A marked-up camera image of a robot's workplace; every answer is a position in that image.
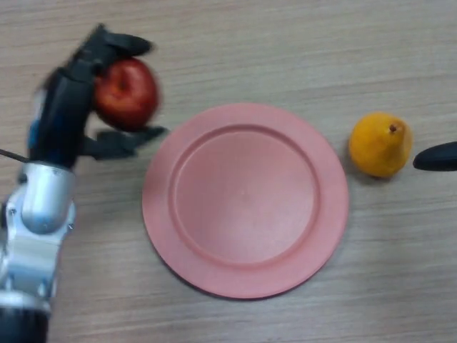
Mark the yellow pear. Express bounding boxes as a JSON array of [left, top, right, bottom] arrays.
[[348, 111, 414, 179]]

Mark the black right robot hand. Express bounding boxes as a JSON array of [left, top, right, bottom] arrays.
[[413, 141, 457, 172]]

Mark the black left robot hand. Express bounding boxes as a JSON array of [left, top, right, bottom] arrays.
[[26, 24, 169, 169]]

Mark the pink round plate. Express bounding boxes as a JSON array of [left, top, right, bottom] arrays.
[[141, 103, 350, 300]]

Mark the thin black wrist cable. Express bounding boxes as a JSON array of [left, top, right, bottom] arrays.
[[0, 149, 30, 162]]

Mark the red apple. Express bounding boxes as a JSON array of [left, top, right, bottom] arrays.
[[93, 59, 160, 131]]

